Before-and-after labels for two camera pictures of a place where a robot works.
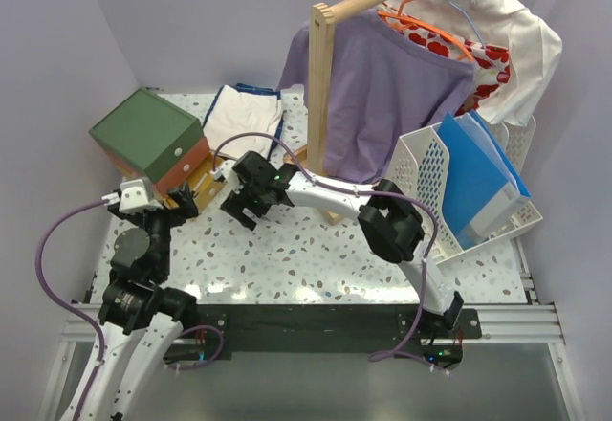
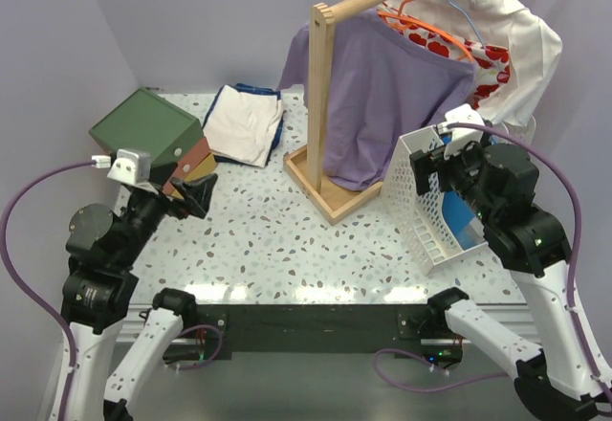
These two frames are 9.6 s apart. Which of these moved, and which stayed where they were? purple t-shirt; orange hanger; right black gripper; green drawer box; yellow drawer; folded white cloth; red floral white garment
Moved: yellow drawer; right black gripper
Stayed: red floral white garment; orange hanger; purple t-shirt; folded white cloth; green drawer box
